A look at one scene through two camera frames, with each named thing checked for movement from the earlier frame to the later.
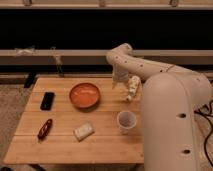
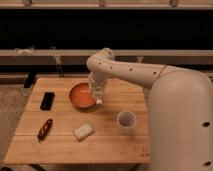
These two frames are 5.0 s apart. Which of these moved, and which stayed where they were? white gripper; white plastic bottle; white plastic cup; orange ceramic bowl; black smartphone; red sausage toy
Moved: white plastic bottle; white gripper
Stayed: black smartphone; white plastic cup; red sausage toy; orange ceramic bowl
